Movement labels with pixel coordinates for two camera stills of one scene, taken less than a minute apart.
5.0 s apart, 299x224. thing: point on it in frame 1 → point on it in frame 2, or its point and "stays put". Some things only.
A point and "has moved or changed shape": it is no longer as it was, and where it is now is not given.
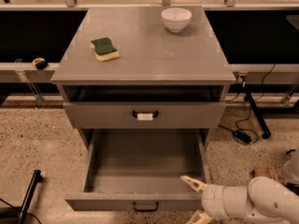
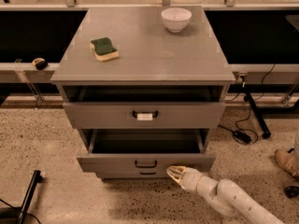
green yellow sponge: x=104 y=49 stays put
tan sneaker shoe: x=274 y=171 → x=287 y=161
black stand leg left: x=36 y=178 stays put
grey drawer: x=142 y=170 has moved or changed shape
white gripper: x=212 y=200 → x=190 y=181
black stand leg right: x=266 y=133 stays put
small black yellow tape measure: x=40 y=63 stays put
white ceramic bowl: x=176 y=19 stays put
